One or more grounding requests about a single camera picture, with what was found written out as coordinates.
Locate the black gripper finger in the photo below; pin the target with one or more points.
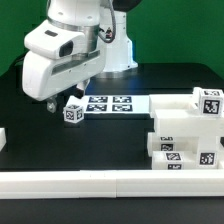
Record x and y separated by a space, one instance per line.
51 104
81 88

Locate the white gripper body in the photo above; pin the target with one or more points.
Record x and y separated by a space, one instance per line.
57 60

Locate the white chair backrest frame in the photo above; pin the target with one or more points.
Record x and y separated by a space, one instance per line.
178 115

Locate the white cube nut with marker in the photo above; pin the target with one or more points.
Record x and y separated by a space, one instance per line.
211 102

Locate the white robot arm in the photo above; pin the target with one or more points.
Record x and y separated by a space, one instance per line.
103 20

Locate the white marker base sheet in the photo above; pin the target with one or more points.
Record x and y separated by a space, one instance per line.
112 104

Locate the white U-shaped fence frame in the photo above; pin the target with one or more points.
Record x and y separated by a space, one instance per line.
111 184

